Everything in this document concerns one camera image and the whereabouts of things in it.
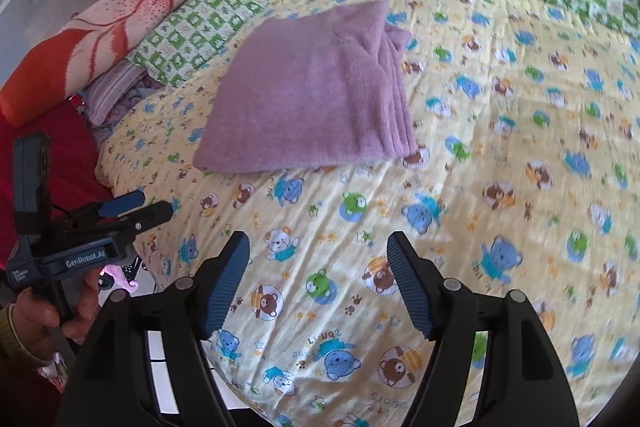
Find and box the orange and cream patterned blanket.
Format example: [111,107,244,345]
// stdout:
[0,0,223,128]

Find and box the pink plastic toy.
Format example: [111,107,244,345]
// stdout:
[100,263,141,298]

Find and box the yellow bear print blanket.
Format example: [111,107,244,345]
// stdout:
[95,0,640,427]

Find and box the green checkered pillow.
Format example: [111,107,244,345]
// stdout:
[125,0,266,88]

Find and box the red cloth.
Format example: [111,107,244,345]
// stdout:
[0,99,113,258]

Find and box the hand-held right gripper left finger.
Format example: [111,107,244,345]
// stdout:
[57,231,251,427]

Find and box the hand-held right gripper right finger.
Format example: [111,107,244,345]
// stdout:
[386,231,583,427]

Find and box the person's left forearm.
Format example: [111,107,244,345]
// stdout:
[0,302,31,360]

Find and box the purple striped cloth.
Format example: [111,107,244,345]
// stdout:
[77,59,151,125]

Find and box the person's left hand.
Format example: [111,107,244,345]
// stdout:
[10,267,108,361]

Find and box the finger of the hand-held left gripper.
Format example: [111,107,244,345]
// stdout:
[65,190,147,228]
[75,201,174,239]

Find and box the purple knit garment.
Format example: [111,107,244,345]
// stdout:
[192,0,418,174]

